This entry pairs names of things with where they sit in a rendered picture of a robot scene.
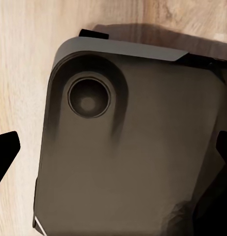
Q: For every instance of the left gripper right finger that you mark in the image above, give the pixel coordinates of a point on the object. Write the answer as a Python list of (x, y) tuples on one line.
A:
[(221, 145)]

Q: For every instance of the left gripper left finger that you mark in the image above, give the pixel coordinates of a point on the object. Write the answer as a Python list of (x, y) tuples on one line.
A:
[(9, 148)]

